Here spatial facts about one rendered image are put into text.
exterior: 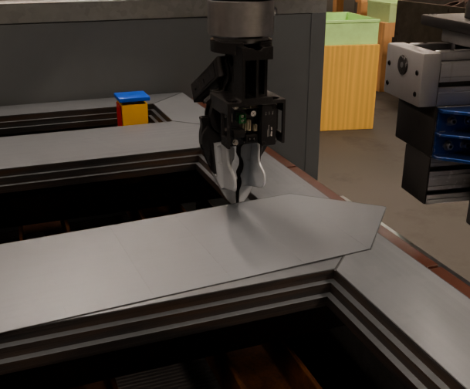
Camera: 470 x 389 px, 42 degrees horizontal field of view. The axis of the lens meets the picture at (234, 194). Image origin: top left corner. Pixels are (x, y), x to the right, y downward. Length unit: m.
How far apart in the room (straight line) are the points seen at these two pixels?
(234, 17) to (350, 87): 3.61
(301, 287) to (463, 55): 0.62
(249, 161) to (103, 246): 0.21
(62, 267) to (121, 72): 0.83
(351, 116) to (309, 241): 3.66
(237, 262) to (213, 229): 0.09
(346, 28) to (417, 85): 3.15
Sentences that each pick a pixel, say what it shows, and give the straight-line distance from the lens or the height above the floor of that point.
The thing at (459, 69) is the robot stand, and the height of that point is 0.97.
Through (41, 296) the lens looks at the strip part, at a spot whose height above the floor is 0.85.
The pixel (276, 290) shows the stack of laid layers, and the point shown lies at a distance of 0.62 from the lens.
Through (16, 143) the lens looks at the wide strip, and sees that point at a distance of 1.10.
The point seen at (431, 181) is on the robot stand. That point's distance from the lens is 1.15.
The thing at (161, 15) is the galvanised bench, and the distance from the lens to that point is 1.43.
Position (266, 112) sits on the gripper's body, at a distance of 0.70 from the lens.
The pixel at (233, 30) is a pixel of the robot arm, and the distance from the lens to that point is 0.69.
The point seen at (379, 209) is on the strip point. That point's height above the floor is 0.85.
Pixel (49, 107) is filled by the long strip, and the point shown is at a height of 0.85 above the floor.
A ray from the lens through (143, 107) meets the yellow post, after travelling 1.22.
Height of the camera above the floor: 1.15
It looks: 22 degrees down
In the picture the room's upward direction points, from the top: straight up
